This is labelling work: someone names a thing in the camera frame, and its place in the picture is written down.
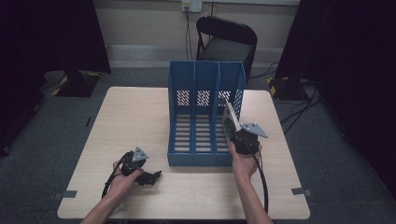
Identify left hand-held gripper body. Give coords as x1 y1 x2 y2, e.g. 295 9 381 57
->
120 146 150 179

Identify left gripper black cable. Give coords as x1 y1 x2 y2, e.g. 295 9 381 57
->
101 151 129 199

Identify green leaf picture book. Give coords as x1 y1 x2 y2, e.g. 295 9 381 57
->
221 102 243 145

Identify blue file rack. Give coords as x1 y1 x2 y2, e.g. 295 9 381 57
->
166 60 247 168

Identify black wall cable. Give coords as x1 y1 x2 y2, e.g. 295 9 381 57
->
185 10 193 62

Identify black folding chair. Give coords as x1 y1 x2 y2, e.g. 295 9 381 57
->
195 15 259 82

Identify person's left hand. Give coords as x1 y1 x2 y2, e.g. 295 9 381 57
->
106 160 146 203

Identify grey tape strip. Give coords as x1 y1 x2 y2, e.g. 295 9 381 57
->
52 189 78 201
290 187 312 197

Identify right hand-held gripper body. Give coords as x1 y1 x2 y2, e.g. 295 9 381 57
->
233 121 269 156

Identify black stand base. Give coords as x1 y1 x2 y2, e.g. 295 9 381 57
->
266 76 307 101
51 70 103 98

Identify person's right hand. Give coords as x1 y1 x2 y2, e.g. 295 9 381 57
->
228 141 264 182

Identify white wall socket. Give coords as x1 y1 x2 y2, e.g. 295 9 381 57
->
181 0 204 13

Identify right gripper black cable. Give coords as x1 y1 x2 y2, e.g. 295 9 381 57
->
247 146 270 215

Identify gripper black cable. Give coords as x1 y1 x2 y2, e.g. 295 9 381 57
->
247 146 270 215
101 151 129 199

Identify dark curtain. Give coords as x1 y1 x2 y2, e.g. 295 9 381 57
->
0 0 112 157
275 0 396 200

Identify black floor cables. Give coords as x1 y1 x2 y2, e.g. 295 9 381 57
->
248 61 325 135

